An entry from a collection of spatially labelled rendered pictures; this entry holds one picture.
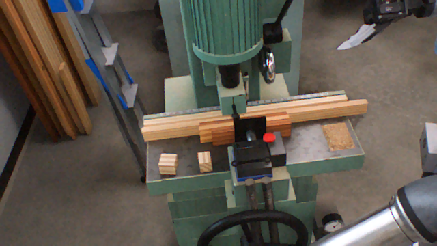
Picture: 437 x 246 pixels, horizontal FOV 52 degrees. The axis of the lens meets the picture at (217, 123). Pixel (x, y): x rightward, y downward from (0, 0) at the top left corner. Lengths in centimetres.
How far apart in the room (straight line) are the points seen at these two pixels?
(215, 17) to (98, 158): 173
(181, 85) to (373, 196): 116
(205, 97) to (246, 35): 48
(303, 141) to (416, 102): 165
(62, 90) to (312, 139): 162
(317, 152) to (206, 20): 50
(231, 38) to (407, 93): 201
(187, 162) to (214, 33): 40
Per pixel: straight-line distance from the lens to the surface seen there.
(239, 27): 101
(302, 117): 133
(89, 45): 186
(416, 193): 75
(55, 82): 255
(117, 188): 242
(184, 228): 141
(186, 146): 129
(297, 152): 126
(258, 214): 106
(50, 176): 262
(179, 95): 161
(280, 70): 141
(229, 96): 117
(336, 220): 139
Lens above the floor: 184
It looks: 44 degrees down
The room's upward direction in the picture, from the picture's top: 6 degrees counter-clockwise
